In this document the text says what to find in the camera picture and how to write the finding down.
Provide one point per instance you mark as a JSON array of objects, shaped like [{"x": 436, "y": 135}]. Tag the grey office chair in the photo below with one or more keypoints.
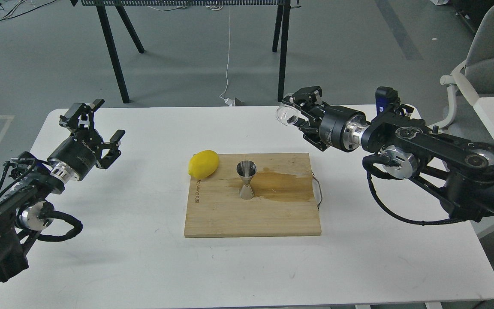
[{"x": 474, "y": 77}]

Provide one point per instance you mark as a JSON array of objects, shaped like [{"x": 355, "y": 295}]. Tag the yellow lemon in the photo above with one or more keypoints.
[{"x": 203, "y": 164}]

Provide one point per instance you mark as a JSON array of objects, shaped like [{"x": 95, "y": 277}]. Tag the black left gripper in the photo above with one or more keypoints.
[{"x": 83, "y": 149}]

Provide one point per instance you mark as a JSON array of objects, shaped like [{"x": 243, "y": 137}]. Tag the bamboo cutting board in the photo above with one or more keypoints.
[{"x": 283, "y": 203}]

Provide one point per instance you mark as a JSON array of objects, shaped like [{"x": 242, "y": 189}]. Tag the steel double jigger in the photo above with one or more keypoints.
[{"x": 246, "y": 170}]

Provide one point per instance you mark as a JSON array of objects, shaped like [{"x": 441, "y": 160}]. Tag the black metal frame table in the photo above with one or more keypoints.
[{"x": 213, "y": 35}]

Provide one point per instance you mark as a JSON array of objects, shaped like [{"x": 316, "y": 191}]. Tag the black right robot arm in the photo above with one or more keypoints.
[{"x": 457, "y": 171}]

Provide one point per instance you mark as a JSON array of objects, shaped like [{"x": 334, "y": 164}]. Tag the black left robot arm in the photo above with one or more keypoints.
[{"x": 25, "y": 214}]

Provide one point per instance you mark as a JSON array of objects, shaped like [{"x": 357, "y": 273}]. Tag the small clear glass beaker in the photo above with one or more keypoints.
[{"x": 286, "y": 114}]

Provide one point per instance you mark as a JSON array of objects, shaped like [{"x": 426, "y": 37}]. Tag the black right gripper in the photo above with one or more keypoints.
[{"x": 331, "y": 126}]

